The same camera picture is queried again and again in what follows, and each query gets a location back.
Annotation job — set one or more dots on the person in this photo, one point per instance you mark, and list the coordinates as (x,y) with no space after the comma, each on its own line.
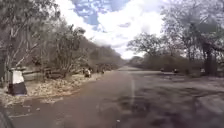
(87,72)

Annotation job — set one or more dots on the grey asphalt road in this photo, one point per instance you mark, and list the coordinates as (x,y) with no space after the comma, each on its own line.
(100,100)

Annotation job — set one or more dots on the vehicle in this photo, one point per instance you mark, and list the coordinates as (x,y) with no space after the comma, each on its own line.
(175,70)

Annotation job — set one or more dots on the row of bare trees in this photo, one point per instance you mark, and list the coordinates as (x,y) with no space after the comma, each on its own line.
(50,43)

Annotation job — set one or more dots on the dry leaf-strewn roadside verge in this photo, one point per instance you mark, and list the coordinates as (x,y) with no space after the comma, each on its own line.
(50,87)

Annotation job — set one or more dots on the row of leafy trees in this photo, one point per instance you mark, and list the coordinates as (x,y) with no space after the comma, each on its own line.
(186,43)

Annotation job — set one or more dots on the black and white marker stone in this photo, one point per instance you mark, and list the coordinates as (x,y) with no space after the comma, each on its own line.
(17,83)

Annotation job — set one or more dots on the low stone wall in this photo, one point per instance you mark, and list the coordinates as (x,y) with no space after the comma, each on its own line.
(36,75)

